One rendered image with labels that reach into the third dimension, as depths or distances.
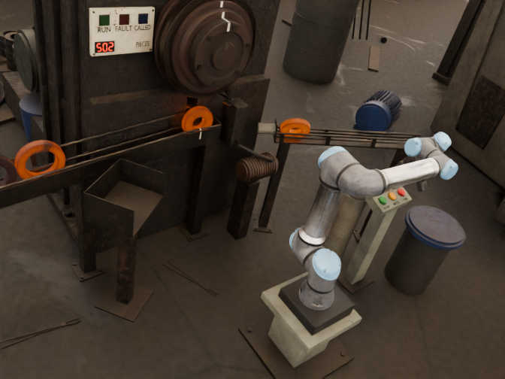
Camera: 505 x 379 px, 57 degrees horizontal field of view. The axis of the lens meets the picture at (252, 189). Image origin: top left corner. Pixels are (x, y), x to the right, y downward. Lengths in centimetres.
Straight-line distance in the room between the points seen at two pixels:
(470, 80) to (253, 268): 260
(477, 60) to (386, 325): 249
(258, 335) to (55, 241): 116
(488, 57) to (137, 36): 302
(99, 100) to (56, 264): 90
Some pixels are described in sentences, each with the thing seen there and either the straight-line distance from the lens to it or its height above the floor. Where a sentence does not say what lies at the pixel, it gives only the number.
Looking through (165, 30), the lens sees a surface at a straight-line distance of 196.
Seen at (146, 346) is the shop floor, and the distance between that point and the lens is 222.
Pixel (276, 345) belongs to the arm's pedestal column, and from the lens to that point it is 227.
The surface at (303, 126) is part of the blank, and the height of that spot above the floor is 74.
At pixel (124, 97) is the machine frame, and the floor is 87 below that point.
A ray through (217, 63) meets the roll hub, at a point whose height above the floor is 109.
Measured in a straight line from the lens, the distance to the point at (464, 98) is 439.
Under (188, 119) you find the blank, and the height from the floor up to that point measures 76.
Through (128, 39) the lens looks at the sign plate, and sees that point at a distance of 201.
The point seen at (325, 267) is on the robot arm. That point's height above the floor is 58.
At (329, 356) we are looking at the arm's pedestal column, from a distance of 233.
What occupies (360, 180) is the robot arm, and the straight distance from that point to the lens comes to 167.
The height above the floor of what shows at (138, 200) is 60.
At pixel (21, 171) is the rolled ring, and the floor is 68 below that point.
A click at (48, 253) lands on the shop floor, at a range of 259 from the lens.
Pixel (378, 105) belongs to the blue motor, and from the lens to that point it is 399.
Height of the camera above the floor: 185
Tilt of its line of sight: 36 degrees down
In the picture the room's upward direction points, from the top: 14 degrees clockwise
